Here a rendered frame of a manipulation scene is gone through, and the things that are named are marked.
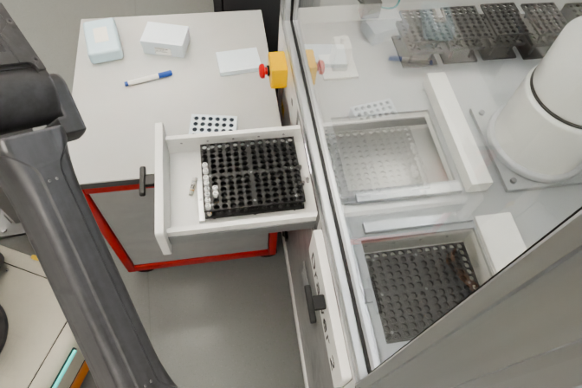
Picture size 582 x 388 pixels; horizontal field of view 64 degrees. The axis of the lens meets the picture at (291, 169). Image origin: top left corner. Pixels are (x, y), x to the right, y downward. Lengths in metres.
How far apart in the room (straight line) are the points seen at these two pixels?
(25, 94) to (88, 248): 0.15
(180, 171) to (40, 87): 0.69
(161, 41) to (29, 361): 1.03
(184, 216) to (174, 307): 0.85
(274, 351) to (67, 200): 1.44
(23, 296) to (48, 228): 1.30
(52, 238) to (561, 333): 0.39
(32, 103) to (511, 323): 0.43
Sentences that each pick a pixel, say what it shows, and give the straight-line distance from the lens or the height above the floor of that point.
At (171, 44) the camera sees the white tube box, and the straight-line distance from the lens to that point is 1.47.
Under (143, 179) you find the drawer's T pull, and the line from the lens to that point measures 1.06.
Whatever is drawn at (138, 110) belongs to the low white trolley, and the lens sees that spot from 1.38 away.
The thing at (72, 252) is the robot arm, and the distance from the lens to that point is 0.47.
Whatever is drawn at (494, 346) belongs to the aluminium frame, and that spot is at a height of 1.46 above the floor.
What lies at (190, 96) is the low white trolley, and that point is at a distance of 1.39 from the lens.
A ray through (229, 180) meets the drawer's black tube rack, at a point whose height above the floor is 0.90.
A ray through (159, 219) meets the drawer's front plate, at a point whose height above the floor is 0.93.
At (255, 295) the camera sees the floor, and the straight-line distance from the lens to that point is 1.88.
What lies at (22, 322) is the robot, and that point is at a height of 0.28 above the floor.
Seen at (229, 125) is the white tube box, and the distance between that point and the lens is 1.27.
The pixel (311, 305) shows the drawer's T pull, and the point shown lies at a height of 0.91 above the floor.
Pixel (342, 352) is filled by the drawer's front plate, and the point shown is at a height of 0.93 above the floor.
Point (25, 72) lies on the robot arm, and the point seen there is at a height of 1.47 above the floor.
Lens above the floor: 1.80
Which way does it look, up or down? 58 degrees down
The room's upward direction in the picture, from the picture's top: 6 degrees clockwise
